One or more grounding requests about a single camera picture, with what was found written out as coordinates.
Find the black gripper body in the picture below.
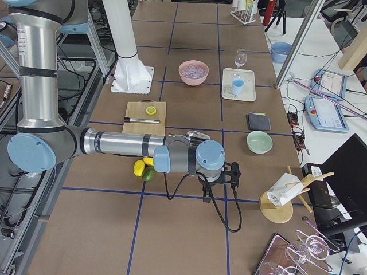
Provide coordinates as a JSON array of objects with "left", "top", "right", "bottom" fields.
[{"left": 197, "top": 162, "right": 240, "bottom": 203}]

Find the silver metal ice scoop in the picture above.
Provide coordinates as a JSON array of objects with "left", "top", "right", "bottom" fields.
[{"left": 186, "top": 130, "right": 211, "bottom": 145}]

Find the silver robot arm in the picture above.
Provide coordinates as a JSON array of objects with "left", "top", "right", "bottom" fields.
[{"left": 7, "top": 1, "right": 240, "bottom": 202}]

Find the wooden cup stand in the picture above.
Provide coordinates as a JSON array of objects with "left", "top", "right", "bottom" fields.
[{"left": 259, "top": 166, "right": 334, "bottom": 224}]

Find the blue plastic cup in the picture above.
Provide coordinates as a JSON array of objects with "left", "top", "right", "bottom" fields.
[{"left": 231, "top": 79, "right": 244, "bottom": 96}]

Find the clear ice cubes pile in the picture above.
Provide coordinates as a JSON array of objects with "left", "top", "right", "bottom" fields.
[{"left": 181, "top": 64, "right": 206, "bottom": 79}]

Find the green bowl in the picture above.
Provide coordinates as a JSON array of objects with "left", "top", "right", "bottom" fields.
[{"left": 247, "top": 131, "right": 273, "bottom": 154}]

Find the white carton on stand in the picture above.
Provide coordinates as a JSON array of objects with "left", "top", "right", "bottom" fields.
[{"left": 266, "top": 173, "right": 303, "bottom": 207}]

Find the grey folded cloth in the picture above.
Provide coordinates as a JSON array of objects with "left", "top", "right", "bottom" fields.
[{"left": 246, "top": 113, "right": 271, "bottom": 131}]

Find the green lime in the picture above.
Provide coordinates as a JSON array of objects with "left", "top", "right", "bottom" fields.
[{"left": 142, "top": 166, "right": 156, "bottom": 182}]

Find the yellow lemon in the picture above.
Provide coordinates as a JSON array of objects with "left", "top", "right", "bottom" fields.
[
  {"left": 133, "top": 160, "right": 146, "bottom": 177},
  {"left": 142, "top": 158, "right": 154, "bottom": 166}
]

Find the cream serving tray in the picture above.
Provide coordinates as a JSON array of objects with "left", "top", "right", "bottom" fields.
[{"left": 221, "top": 68, "right": 256, "bottom": 102}]

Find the lemon half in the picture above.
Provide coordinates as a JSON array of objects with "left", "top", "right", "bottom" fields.
[{"left": 146, "top": 106, "right": 157, "bottom": 116}]

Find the pink bowl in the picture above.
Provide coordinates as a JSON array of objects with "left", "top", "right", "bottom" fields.
[{"left": 178, "top": 60, "right": 209, "bottom": 86}]

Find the near teach pendant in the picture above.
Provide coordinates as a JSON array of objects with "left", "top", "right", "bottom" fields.
[{"left": 304, "top": 95, "right": 349, "bottom": 133}]

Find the teach pendant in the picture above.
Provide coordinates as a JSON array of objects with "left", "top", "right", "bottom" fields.
[
  {"left": 304, "top": 95, "right": 349, "bottom": 133},
  {"left": 311, "top": 69, "right": 347, "bottom": 101}
]

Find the hanging wine glass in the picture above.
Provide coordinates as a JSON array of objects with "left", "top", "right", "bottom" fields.
[{"left": 296, "top": 216, "right": 341, "bottom": 261}]

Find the wooden cutting board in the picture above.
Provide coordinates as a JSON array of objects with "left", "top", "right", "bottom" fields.
[{"left": 122, "top": 101, "right": 166, "bottom": 136}]

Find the clear wine glass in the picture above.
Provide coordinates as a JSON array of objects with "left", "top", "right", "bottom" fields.
[{"left": 234, "top": 49, "right": 248, "bottom": 69}]

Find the silver metal muddler tube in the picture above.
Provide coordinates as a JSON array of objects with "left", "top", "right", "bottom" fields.
[{"left": 124, "top": 117, "right": 160, "bottom": 124}]

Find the black monitor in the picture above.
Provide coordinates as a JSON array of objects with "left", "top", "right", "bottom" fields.
[{"left": 321, "top": 133, "right": 366, "bottom": 237}]

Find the blue bowl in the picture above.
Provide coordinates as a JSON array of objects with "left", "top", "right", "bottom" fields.
[{"left": 270, "top": 42, "right": 292, "bottom": 64}]

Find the far teach pendant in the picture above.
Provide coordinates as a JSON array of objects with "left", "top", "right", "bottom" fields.
[{"left": 311, "top": 69, "right": 347, "bottom": 101}]

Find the black tripod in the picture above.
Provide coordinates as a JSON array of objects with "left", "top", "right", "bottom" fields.
[{"left": 264, "top": 0, "right": 287, "bottom": 35}]

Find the red bottle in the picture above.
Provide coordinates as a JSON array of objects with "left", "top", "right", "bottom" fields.
[{"left": 262, "top": 0, "right": 276, "bottom": 26}]

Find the white camera pillar base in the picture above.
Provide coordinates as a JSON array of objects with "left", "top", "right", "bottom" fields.
[{"left": 103, "top": 0, "right": 154, "bottom": 95}]

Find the white wire rack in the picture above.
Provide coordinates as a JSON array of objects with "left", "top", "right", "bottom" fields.
[{"left": 230, "top": 0, "right": 258, "bottom": 25}]

